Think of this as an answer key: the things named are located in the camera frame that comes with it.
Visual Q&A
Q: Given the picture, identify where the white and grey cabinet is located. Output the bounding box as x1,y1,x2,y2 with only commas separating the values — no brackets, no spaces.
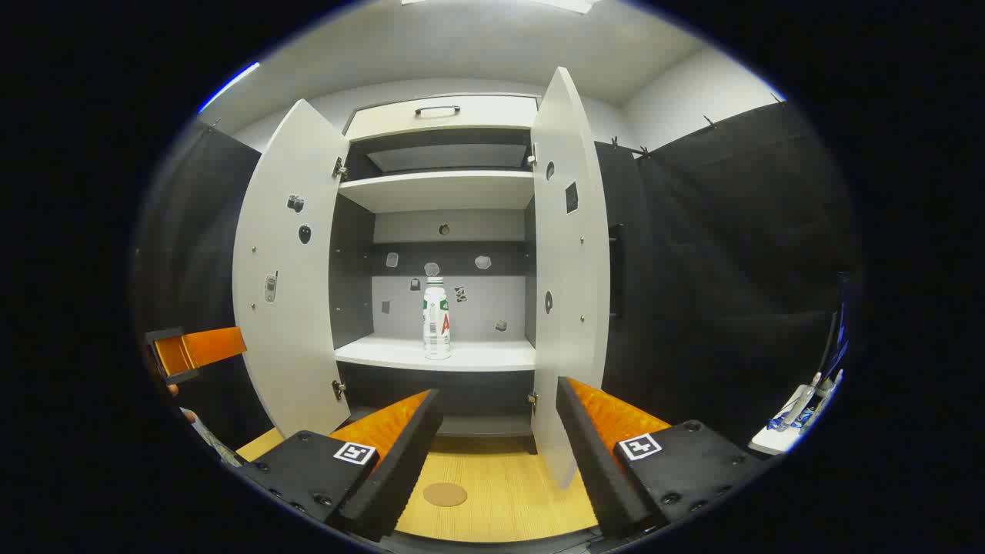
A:
329,94,539,455

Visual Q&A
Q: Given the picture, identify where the white cabinet drawer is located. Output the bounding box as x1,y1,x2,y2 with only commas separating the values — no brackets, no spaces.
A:
344,95,539,142

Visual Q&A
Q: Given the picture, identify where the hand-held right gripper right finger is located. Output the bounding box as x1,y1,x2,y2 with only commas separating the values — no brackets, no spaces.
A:
556,376,770,541

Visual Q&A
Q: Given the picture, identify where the round brown coaster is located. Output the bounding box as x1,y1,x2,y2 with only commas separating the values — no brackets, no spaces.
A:
422,482,468,508

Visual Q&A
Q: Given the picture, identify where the black backdrop cloth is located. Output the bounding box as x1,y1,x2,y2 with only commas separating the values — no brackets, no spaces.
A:
132,122,274,451
593,100,861,451

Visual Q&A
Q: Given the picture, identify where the white cabinet door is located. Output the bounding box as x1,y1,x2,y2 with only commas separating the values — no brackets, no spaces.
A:
232,98,352,439
529,67,613,489

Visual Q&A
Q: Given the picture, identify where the white plastic bottle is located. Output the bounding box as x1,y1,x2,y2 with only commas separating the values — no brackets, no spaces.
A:
422,277,452,360

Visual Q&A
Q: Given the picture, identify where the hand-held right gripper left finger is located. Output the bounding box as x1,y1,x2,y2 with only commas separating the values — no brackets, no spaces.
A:
235,389,445,543

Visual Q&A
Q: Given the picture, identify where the white side table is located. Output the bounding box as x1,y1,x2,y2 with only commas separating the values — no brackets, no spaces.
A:
749,369,845,456

